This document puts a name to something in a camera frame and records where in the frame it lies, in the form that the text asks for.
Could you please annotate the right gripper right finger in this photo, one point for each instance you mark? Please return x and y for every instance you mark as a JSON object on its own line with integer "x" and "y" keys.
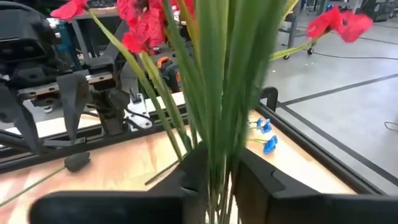
{"x": 295, "y": 208}

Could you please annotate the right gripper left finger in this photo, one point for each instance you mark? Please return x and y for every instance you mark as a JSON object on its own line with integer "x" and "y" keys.
{"x": 124, "y": 208}

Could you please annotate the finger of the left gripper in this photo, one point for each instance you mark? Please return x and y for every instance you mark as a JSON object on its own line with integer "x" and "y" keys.
{"x": 74, "y": 102}
{"x": 18, "y": 118}

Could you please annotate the dark brown cattail stem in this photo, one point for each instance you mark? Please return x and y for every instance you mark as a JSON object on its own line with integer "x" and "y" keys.
{"x": 77, "y": 161}

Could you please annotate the small blue flower bunch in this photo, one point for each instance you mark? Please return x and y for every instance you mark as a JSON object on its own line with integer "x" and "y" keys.
{"x": 270, "y": 144}

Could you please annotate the red flower bunch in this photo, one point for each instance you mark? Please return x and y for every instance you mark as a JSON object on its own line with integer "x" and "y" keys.
{"x": 217, "y": 77}

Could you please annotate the orange shop vacuum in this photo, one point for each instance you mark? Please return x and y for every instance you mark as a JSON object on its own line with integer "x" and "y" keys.
{"x": 163, "y": 61}

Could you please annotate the grey metal cart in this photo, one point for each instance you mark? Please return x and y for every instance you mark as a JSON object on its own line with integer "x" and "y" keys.
{"x": 292, "y": 28}

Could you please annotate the black metal table frame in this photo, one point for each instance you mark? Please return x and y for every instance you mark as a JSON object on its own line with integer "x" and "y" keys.
{"x": 311, "y": 149}

